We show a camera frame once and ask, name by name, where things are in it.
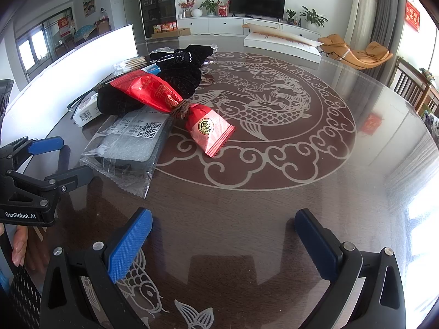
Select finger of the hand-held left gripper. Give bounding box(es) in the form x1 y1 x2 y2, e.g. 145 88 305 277
0 136 71 175
43 164 94 195

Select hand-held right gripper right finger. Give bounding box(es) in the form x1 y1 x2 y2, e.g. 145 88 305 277
294 208 407 329

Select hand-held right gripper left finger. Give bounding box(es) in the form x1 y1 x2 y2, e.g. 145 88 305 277
39 207 153 329

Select black glove bundle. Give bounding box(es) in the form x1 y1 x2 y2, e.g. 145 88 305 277
97 44 214 118

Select person's left hand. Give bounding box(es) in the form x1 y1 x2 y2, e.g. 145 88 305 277
0 223 31 267

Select small white carton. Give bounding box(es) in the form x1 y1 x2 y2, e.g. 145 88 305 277
70 92 103 128

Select black eyeglasses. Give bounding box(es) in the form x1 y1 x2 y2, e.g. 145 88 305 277
67 87 101 112

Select grey pouch in clear bag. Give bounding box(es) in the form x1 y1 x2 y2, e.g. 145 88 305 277
80 107 173 200

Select long white box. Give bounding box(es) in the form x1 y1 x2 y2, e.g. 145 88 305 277
0 23 138 139

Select dark mesh fabric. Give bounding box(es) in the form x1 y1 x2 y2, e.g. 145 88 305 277
10 265 42 329

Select red snack packet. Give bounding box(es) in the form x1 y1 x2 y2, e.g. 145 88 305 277
110 69 236 158

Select blue patterned table cloth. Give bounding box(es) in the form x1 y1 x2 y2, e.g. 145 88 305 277
73 25 97 41

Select cotton swabs in clear bag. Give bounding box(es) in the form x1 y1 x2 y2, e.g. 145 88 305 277
115 58 162 76

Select red window decoration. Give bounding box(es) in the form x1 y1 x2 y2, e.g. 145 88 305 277
57 17 73 37

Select row of orange snack boxes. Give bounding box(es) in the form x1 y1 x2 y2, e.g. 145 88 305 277
153 22 178 34

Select cardboard box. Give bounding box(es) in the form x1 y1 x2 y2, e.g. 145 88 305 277
151 27 191 39

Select dark glass display cabinet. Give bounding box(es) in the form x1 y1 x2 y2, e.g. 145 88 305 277
137 0 178 40

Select wooden slatted chair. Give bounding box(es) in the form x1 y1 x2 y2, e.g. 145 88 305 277
391 56 439 112

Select orange lounge chair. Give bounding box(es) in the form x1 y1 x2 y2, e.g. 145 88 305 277
319 33 394 71

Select white box with printed lid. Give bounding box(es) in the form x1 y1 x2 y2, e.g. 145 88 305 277
243 22 325 64

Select red flowers in vase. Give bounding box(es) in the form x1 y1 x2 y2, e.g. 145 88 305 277
179 0 199 18

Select white television cabinet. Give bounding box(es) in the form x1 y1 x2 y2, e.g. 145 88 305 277
176 16 320 39

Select bushy green potted plant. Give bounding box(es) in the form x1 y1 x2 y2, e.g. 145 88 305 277
198 0 221 16

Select grey curtain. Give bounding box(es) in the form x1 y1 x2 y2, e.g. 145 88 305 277
372 0 407 87

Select large leafy potted plant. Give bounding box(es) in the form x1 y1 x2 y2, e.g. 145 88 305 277
300 5 329 30

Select black television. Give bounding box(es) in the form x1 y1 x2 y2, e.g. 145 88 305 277
229 0 286 20

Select red wall hanging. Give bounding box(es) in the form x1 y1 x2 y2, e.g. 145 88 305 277
404 0 421 33

